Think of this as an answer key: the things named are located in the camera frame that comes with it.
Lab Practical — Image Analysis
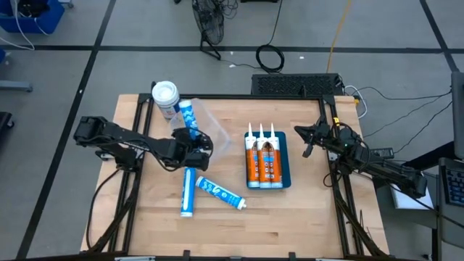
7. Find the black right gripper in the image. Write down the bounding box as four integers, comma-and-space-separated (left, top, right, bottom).
293, 118, 346, 160

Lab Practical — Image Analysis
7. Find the white paper sheet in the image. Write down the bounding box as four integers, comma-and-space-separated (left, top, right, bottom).
390, 176, 434, 211

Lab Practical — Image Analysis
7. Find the black aluminium table frame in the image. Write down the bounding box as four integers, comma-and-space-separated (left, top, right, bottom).
86, 93, 392, 261

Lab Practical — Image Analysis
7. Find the blue silicone tube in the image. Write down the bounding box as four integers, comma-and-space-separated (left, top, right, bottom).
195, 175, 248, 211
180, 166, 197, 218
178, 99, 201, 141

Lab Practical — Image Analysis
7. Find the blue plastic tray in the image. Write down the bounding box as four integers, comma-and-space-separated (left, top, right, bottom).
244, 130, 292, 191

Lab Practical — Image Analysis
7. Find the clear plastic bin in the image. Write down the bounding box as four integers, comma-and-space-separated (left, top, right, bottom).
168, 97, 233, 165

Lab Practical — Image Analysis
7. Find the orange sealant tube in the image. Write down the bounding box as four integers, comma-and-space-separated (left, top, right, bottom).
256, 123, 273, 189
268, 123, 284, 189
245, 122, 261, 189

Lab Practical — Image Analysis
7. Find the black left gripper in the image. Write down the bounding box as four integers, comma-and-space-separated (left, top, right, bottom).
169, 126, 215, 172

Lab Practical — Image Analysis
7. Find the black floor fan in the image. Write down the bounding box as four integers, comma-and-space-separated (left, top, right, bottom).
191, 0, 226, 61

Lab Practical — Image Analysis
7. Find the black keyboard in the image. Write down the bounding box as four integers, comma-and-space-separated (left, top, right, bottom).
443, 165, 464, 208

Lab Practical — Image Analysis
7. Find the yellow extension cable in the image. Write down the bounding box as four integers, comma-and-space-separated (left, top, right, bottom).
325, 0, 353, 74

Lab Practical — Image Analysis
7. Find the blue floor bin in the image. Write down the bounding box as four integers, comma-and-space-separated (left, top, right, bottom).
0, 0, 67, 35

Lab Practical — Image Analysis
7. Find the black power brick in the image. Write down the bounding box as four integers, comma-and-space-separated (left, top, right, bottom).
368, 146, 395, 160

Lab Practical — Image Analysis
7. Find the coiled black cable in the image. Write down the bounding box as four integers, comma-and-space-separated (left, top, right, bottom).
255, 43, 286, 74

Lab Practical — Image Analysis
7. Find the white cable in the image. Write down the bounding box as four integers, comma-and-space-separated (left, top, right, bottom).
343, 84, 369, 120

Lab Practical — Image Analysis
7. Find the white Lysol wipes canister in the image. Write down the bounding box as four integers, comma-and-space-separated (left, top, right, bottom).
151, 80, 181, 123

